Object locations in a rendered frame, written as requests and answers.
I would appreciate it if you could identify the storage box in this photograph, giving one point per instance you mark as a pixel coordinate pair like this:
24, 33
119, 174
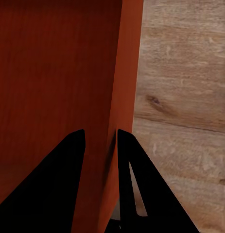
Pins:
67, 65

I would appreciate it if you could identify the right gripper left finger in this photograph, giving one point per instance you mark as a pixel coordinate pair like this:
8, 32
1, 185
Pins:
44, 202

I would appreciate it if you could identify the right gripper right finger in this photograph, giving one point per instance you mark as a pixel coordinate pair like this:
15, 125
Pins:
165, 213

